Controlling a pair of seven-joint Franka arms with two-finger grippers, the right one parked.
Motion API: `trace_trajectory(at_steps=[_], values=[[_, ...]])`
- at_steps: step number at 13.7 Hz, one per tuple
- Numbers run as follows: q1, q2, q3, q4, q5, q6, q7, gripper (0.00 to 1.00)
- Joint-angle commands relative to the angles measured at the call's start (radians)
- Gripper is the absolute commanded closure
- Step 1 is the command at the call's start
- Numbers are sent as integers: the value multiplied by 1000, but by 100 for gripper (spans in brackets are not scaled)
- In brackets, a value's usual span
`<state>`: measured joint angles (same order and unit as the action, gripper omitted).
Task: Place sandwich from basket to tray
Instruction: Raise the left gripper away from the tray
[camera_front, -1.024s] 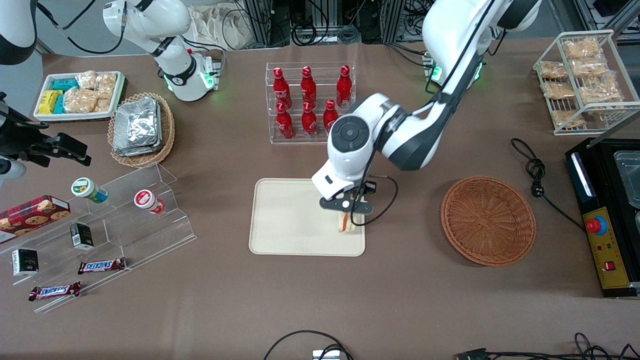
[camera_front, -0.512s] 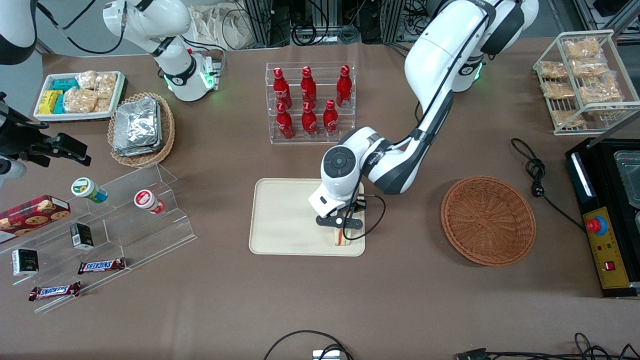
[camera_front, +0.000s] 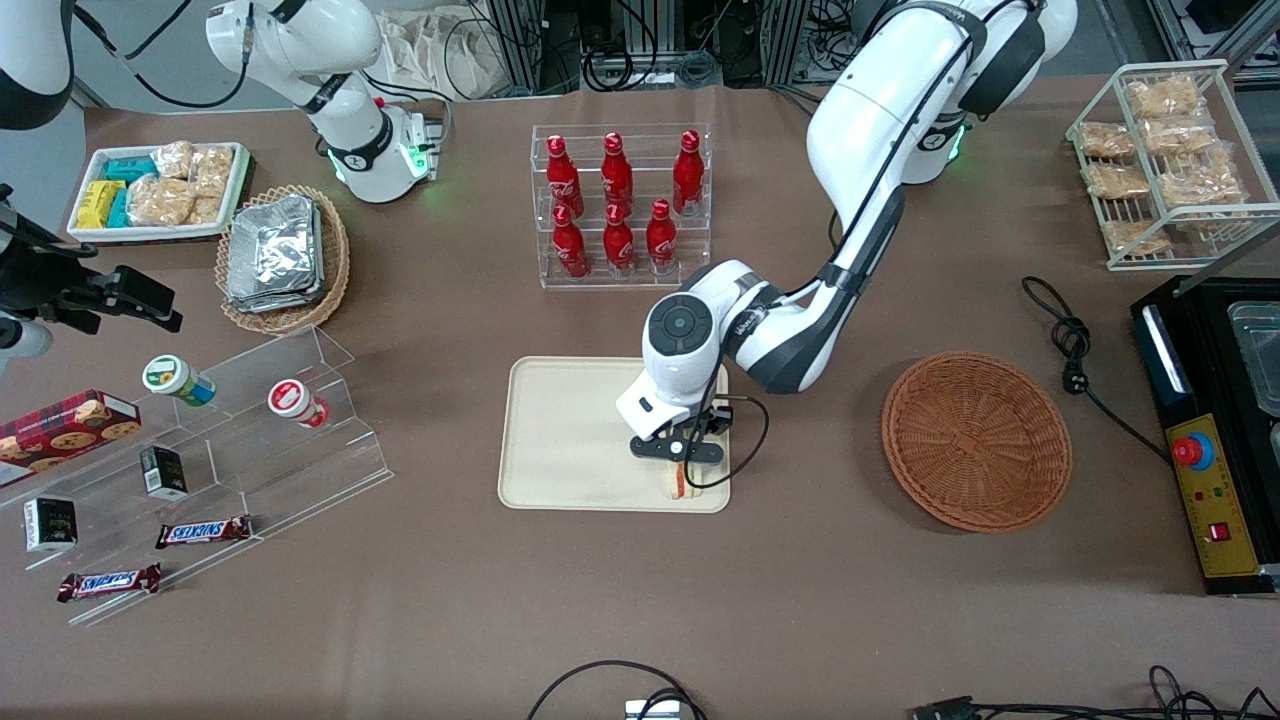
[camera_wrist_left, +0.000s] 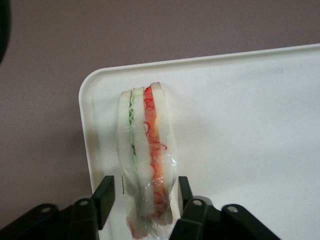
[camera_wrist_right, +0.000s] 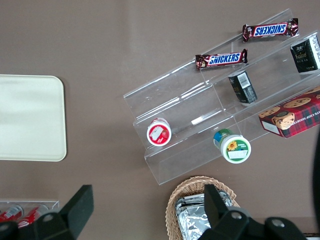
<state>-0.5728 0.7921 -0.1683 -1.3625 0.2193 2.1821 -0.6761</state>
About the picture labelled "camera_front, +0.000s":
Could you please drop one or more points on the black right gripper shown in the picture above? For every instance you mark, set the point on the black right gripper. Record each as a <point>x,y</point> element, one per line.
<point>40,283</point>

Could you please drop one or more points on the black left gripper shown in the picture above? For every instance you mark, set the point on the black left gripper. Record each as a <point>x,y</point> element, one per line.
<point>712,418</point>

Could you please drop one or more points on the triangle sandwich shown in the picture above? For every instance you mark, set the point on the triangle sandwich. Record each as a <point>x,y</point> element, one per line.
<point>673,491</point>

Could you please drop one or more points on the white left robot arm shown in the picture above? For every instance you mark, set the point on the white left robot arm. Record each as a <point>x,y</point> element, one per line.
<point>880,120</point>

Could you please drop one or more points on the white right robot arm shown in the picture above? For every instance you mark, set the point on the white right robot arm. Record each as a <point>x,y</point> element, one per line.
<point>350,130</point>

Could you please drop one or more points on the white rectangular snack tray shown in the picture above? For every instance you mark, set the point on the white rectangular snack tray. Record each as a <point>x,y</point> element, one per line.
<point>90,232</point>

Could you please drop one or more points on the beige plastic tray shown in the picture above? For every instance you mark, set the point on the beige plastic tray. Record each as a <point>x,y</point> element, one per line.
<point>570,440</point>

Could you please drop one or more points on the light wicker basket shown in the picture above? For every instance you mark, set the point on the light wicker basket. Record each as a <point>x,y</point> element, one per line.
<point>335,260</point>

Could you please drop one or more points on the brown wicker basket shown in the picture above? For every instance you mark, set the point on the brown wicker basket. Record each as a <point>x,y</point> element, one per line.
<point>975,440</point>

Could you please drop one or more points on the green lid yogurt cup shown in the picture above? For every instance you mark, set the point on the green lid yogurt cup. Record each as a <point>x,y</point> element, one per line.
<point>172,378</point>

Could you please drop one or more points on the teal snack packet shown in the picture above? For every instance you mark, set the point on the teal snack packet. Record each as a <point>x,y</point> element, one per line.
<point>130,170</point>
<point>119,210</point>

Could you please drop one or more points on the clear rice cracker bag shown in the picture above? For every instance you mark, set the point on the clear rice cracker bag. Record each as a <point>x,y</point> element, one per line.
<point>172,160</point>
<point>160,202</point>
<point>207,210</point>
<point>212,170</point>

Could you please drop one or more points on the yellow snack packet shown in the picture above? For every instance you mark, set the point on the yellow snack packet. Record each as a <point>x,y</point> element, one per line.
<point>98,205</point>

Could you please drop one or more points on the silver foil packet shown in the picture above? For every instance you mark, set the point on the silver foil packet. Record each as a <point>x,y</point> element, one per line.
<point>321,255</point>
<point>270,250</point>

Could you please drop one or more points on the red tartan cookie box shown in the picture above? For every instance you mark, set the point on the red tartan cookie box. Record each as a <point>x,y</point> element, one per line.
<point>60,432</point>

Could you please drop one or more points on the small black carton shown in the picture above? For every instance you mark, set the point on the small black carton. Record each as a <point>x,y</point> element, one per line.
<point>163,473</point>
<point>50,524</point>

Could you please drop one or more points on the red lid yogurt cup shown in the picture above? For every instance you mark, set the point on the red lid yogurt cup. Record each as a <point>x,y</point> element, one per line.
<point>292,400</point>

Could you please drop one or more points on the clear acrylic stepped shelf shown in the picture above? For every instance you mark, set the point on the clear acrylic stepped shelf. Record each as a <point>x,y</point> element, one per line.
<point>300,470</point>

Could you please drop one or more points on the red cola bottle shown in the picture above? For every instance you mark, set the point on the red cola bottle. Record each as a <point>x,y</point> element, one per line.
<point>619,248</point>
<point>687,180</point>
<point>617,180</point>
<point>661,245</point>
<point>562,180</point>
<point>570,250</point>

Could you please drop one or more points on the clear acrylic bottle rack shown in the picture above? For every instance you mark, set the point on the clear acrylic bottle rack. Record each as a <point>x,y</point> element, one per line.
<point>690,240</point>

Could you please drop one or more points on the brown snickers bar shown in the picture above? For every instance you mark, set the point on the brown snickers bar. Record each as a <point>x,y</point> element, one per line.
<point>108,583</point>
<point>203,532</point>

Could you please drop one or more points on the small grey device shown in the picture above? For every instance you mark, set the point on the small grey device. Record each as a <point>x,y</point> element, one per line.
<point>652,711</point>

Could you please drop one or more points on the beige cloth bag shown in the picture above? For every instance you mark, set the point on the beige cloth bag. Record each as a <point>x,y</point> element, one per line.
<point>440,55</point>

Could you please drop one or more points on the clear bagged pastry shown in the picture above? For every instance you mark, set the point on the clear bagged pastry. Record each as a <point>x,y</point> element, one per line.
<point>1162,98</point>
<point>1135,238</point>
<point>1178,137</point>
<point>1200,187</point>
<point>1115,180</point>
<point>1105,140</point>

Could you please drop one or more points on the yellow emergency stop panel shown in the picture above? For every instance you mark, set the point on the yellow emergency stop panel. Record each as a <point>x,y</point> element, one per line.
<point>1215,510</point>

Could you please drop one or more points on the black appliance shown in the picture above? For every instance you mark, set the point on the black appliance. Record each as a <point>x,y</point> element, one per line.
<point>1200,340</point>

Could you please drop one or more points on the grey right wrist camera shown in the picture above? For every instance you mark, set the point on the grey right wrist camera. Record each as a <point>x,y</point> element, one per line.
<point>22,342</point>

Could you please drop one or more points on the aluminium frame post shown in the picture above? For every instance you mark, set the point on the aluminium frame post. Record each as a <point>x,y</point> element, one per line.
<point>515,45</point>
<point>785,40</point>

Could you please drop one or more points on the aluminium frame rail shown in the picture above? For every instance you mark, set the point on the aluminium frame rail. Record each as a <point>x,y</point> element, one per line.
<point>1240,35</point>

